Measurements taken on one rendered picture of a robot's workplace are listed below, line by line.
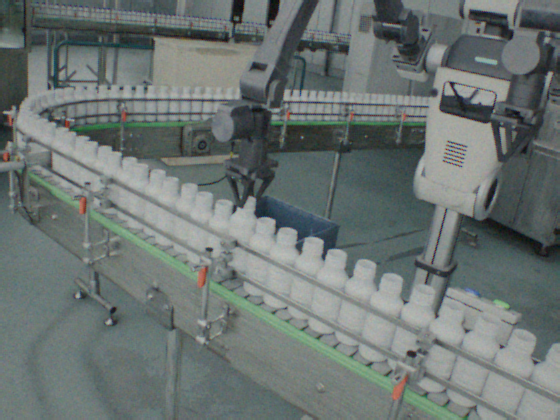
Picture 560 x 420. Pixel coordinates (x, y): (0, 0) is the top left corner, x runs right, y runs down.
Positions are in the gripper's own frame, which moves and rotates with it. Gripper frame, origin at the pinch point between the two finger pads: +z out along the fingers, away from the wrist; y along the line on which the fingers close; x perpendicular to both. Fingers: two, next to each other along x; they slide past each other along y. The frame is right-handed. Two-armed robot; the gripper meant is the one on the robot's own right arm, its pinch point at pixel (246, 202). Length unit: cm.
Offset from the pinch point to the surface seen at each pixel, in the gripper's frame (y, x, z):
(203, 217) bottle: 2.5, -9.8, 6.5
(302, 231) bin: -59, -24, 32
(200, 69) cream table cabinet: -269, -303, 26
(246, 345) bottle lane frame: 5.8, 9.3, 28.7
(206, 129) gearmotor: -94, -110, 20
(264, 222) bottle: -0.7, 4.7, 3.0
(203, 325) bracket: 11.7, 1.9, 24.9
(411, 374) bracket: 11.6, 46.8, 10.3
